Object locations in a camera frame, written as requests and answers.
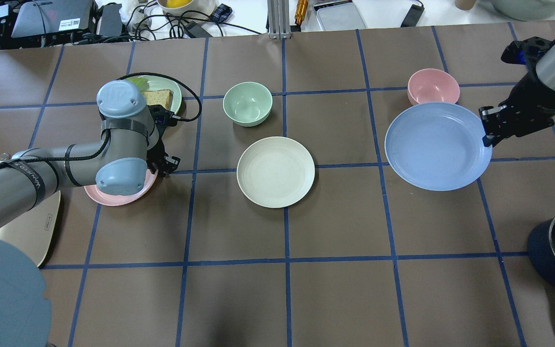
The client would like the orange metal cylinder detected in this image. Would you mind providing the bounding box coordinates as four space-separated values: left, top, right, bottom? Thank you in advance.
294 0 309 26

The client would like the pink plate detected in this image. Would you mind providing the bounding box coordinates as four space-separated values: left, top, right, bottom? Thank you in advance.
84 170 157 207

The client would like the bread slice on plate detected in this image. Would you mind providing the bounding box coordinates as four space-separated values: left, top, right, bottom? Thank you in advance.
141 89 174 110

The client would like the green plate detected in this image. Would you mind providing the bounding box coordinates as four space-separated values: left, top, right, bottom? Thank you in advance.
124 74 183 113

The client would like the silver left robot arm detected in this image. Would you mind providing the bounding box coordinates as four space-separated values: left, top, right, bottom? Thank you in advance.
0 78 186 347

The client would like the cream plate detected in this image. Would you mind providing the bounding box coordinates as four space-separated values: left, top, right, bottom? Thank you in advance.
236 136 316 209

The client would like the cream bowl with toys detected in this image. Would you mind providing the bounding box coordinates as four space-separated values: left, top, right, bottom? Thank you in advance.
157 0 218 15

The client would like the black power adapter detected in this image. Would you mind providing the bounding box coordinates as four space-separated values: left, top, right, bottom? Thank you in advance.
400 4 425 27

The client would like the aluminium frame post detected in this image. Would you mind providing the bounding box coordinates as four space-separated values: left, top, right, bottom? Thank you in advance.
267 0 291 40

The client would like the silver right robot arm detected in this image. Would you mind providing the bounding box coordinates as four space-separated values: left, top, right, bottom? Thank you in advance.
478 37 555 147

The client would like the green bowl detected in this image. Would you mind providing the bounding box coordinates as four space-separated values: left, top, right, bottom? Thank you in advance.
223 81 273 127

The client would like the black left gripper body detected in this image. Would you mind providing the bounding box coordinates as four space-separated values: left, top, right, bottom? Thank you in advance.
146 140 181 177

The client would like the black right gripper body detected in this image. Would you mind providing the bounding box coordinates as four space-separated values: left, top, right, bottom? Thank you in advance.
498 73 555 136

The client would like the yellow toy fruit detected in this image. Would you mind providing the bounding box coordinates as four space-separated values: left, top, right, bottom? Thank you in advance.
165 0 192 9

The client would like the pink bowl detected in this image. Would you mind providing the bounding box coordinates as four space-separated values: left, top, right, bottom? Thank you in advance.
407 68 461 106

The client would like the green lettuce leaf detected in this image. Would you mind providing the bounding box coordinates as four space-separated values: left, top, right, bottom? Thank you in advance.
128 76 150 92

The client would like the blue plate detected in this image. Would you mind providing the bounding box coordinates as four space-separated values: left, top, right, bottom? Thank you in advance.
384 102 492 191

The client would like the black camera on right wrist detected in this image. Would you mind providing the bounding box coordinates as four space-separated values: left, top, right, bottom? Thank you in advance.
501 37 555 66

